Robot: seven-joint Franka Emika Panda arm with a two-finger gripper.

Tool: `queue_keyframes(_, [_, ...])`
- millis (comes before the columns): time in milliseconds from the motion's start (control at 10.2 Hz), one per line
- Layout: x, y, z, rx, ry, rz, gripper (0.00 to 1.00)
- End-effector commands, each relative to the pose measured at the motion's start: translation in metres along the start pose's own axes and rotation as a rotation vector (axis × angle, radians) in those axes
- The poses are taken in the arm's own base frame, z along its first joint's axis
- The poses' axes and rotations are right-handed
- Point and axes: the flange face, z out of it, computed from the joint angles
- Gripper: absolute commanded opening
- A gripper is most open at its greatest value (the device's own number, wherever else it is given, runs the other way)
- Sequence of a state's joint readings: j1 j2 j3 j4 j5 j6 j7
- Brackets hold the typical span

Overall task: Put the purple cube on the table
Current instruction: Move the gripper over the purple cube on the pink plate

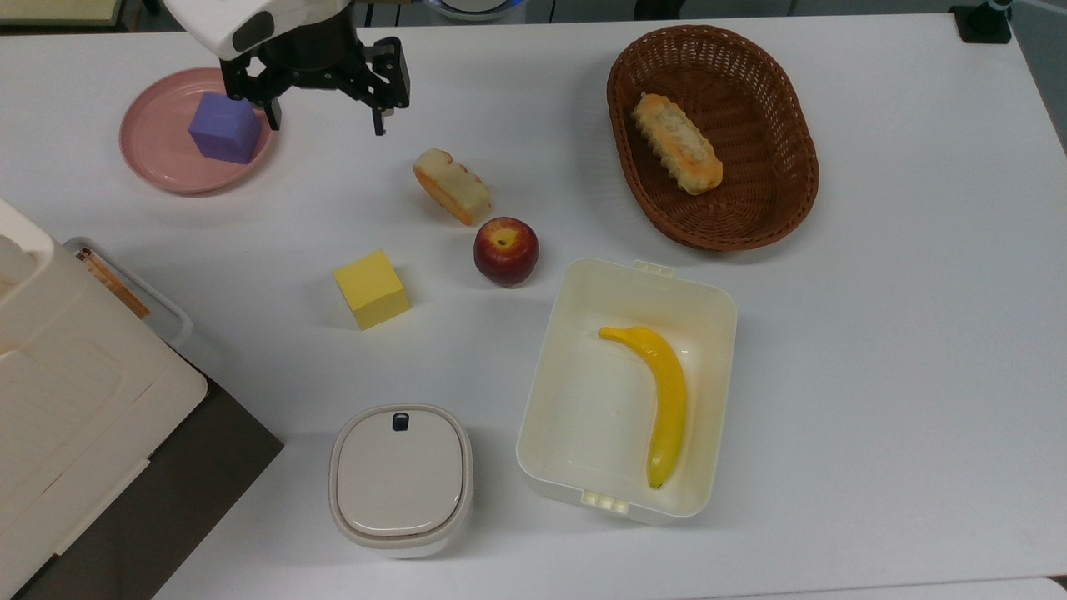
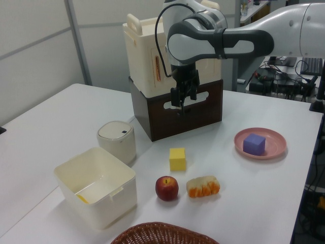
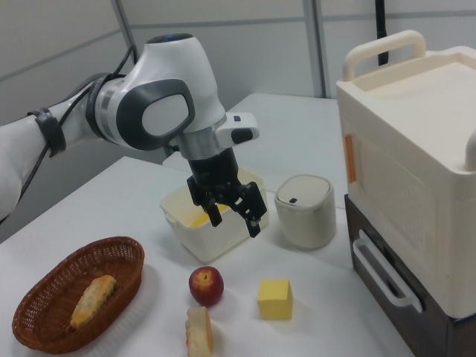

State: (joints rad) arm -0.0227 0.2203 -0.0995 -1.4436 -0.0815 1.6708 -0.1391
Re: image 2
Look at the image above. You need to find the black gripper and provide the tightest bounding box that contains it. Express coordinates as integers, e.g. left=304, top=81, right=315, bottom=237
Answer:
left=170, top=63, right=201, bottom=114

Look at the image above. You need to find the purple cube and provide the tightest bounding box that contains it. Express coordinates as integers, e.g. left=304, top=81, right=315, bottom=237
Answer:
left=243, top=133, right=266, bottom=156

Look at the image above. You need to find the yellow cube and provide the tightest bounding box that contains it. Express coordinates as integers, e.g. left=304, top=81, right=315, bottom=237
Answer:
left=169, top=148, right=188, bottom=172

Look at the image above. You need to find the dark brown wooden box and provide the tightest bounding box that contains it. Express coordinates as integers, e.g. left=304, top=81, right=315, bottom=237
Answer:
left=128, top=76, right=224, bottom=142

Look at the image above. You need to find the brown sticks bundle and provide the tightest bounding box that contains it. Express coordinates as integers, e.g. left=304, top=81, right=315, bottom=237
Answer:
left=154, top=55, right=163, bottom=82

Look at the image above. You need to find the beige box lid stack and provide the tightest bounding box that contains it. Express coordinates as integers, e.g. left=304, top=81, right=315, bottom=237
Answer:
left=122, top=0, right=222, bottom=98

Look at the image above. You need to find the small white lidded bin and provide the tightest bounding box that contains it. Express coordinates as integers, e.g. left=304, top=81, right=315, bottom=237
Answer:
left=96, top=120, right=137, bottom=165

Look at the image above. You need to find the orange crust bread slice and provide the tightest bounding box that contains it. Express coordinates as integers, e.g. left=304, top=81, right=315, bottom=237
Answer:
left=186, top=174, right=221, bottom=198

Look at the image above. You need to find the red apple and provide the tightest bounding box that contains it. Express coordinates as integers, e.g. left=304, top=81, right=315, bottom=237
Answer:
left=155, top=175, right=179, bottom=202

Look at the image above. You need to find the pink plate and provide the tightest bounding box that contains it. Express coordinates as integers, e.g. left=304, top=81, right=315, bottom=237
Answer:
left=234, top=128, right=287, bottom=160

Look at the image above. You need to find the open cream plastic box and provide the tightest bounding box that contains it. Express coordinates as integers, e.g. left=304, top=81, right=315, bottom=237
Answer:
left=53, top=146, right=138, bottom=231

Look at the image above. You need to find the black keyboard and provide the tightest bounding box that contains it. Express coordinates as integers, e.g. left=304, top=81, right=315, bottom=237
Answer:
left=301, top=57, right=323, bottom=76

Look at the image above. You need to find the brown wicker basket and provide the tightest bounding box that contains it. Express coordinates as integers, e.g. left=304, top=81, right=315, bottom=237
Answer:
left=110, top=222, right=220, bottom=244

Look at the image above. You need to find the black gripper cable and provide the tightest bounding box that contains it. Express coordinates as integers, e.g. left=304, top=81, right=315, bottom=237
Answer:
left=154, top=2, right=176, bottom=78

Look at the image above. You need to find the black electronics with cables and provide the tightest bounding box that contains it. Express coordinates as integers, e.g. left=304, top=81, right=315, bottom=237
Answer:
left=248, top=66, right=317, bottom=100

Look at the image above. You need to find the black camera stand base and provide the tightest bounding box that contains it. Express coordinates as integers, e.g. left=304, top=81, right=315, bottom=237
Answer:
left=309, top=75, right=325, bottom=114

